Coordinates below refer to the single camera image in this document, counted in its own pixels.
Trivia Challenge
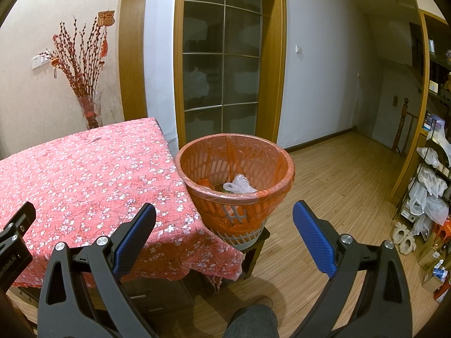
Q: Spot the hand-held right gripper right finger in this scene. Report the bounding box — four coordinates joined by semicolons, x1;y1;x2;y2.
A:
292;201;414;338

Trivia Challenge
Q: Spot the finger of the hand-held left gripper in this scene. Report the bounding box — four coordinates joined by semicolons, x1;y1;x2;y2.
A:
0;202;36;254

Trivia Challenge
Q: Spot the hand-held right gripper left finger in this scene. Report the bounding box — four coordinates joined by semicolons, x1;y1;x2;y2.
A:
37;203;159;338

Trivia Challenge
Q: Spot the clear plastic bag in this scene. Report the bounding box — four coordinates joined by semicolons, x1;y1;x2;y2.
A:
223;174;259;195

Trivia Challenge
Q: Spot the wastebasket with orange liner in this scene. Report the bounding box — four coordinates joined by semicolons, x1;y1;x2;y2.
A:
175;133;296;249

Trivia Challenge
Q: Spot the black wooden stool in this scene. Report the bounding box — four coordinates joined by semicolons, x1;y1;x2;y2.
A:
202;227;271;289

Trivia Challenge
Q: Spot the red floral tablecloth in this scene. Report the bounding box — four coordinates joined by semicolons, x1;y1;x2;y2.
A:
0;117;244;287

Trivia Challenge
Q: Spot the brown shoe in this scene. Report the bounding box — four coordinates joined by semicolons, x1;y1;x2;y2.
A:
253;296;273;312

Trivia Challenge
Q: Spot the person's leg in jeans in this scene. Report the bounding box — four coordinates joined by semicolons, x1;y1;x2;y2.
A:
224;304;279;338

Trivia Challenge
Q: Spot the white plastic bag on rack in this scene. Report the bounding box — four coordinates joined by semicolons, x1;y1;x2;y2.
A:
417;167;449;198
425;195;450;226
405;183;428;216
417;147;441;168

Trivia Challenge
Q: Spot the cardboard box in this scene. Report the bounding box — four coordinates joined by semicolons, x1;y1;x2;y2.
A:
417;234;450;303

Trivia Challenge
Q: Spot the orange plastic stool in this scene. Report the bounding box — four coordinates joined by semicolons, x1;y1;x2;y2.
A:
437;218;451;243

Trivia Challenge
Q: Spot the clear glass floor vase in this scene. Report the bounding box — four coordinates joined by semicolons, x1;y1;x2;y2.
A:
78;92;103;130

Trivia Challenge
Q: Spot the wooden stair railing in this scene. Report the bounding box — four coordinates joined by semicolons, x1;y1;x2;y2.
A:
392;98;420;155

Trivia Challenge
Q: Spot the purple box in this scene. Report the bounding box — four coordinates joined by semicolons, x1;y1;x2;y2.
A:
425;113;447;132

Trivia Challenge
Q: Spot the red berry branch bouquet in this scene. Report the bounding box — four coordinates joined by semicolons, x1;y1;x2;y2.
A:
45;16;106;99

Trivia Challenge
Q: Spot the wooden corner trim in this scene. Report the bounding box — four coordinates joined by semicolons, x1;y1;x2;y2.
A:
119;0;150;122

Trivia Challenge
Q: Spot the frosted glass door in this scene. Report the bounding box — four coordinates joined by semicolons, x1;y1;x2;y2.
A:
183;0;263;138

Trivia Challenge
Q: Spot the black wire rack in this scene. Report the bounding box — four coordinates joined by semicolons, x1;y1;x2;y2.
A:
398;137;451;226

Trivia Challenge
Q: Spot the wooden door frame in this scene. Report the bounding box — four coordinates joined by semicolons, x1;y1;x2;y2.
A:
173;0;288;148

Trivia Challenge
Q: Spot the red gold tassel wall ornament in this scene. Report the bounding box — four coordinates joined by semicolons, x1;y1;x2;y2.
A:
98;10;115;57

